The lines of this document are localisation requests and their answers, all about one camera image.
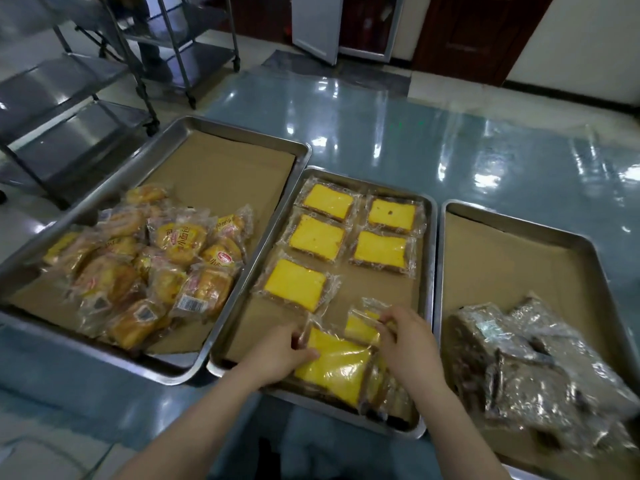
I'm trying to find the white framed door leaf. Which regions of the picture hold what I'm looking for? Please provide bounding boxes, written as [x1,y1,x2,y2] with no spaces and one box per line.
[291,0,345,65]

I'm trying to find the pile of brown cake packets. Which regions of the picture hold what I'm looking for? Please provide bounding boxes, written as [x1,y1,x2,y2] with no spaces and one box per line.
[442,293,640,455]

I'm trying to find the yellow cake slice packets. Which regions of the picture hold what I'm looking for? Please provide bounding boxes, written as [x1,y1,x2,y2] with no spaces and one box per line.
[252,177,429,421]

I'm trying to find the dark wooden door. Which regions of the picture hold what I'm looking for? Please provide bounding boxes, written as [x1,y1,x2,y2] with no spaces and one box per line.
[412,0,557,87]

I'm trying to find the person's left forearm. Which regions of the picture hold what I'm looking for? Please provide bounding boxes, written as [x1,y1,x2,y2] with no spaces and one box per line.
[115,367,266,480]

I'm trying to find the person's right hand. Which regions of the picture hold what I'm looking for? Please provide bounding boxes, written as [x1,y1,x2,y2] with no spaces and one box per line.
[375,304,446,391]

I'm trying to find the aluminium framed glass door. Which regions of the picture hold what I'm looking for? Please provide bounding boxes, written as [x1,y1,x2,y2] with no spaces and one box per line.
[339,0,405,63]

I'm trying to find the pile of small bun packets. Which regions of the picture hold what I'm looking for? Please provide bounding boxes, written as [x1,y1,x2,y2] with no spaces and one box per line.
[42,183,255,351]

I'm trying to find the brown paper tray liner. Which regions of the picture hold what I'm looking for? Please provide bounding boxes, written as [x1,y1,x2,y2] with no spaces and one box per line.
[225,179,426,421]
[442,212,613,480]
[7,129,297,355]

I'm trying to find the steel tray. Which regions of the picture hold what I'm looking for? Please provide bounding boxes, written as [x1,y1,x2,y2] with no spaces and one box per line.
[206,165,439,441]
[0,116,313,387]
[433,199,640,480]

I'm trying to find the person's left hand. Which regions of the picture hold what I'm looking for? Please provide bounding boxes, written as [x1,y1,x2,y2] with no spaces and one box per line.
[239,322,320,388]

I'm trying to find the plastic covered teal tablecloth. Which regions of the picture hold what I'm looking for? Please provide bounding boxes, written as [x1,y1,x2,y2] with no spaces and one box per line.
[0,69,640,480]

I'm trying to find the person's right forearm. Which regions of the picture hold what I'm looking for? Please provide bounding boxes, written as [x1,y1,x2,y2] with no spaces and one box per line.
[409,374,511,480]

